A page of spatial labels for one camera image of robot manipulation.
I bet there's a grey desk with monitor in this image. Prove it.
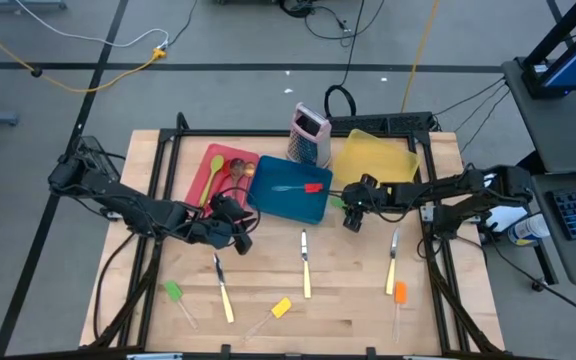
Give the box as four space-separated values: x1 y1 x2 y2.
500 57 576 175

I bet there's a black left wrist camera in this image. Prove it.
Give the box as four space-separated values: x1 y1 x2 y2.
233 232 254 257

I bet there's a red spatula clear handle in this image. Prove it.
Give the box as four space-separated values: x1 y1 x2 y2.
271 182 325 195

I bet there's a thin black desk cable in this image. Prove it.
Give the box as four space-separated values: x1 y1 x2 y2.
432 77 507 117
459 92 512 154
451 87 510 134

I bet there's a black aluminium table frame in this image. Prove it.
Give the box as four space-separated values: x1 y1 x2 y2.
87 112 507 360

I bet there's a thin black floor cable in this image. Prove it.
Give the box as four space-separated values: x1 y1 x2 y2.
166 0 199 47

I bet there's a yellow spatula clear handle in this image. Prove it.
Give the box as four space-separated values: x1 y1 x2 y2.
241 296 293 344

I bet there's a white bottle blue label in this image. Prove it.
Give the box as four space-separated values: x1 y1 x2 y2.
506 212 553 248

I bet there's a coiled black floor cable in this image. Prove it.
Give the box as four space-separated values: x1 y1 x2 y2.
278 0 367 41

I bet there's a red silicone spoon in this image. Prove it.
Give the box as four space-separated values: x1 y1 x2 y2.
211 158 234 201

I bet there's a white floor cable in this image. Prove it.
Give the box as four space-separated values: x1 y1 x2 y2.
15 0 170 50

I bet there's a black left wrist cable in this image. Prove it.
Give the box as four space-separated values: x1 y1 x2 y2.
180 199 263 241

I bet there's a black arm base cable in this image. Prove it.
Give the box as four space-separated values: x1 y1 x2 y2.
485 238 576 325
92 232 139 344

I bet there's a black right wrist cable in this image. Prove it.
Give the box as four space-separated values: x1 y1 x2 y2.
365 194 422 225

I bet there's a blue plastic tray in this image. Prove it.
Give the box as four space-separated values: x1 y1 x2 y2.
246 154 334 225

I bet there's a green silicone spoon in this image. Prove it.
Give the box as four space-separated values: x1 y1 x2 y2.
197 154 226 208

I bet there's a yellow floor cable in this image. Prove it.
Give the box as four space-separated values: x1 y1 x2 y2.
0 14 168 94

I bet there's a thick black looped cable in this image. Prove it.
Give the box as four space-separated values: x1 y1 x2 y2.
323 0 367 120

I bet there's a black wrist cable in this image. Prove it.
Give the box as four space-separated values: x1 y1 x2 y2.
365 194 422 225
180 199 263 241

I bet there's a silver metal spoon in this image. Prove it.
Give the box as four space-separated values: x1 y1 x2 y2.
228 157 247 201

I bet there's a yellow power cord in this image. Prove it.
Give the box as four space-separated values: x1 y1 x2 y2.
400 0 442 114

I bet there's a white paper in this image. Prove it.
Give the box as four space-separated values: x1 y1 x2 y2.
485 203 529 234

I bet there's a pink plastic tray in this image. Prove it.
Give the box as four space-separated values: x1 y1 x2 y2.
185 143 261 211

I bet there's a yellow plastic tray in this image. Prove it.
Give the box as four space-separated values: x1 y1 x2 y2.
331 128 422 197

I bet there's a silver mounting plate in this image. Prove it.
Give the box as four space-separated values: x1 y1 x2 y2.
419 204 442 224

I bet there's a table knife with yellow handle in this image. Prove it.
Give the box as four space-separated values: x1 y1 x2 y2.
384 227 401 297
300 229 313 300
212 251 236 325

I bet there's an orange spatula clear handle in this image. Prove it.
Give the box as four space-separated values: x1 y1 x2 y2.
391 281 409 345

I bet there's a copper metal spoon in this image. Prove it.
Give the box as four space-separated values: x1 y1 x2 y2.
240 160 258 199

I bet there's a pink-topped metal box grater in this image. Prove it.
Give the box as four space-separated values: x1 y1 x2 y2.
286 102 333 169

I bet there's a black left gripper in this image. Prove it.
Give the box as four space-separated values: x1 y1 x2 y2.
207 194 252 247

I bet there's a black perforated power box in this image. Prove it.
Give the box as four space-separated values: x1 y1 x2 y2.
327 113 388 135
386 112 435 134

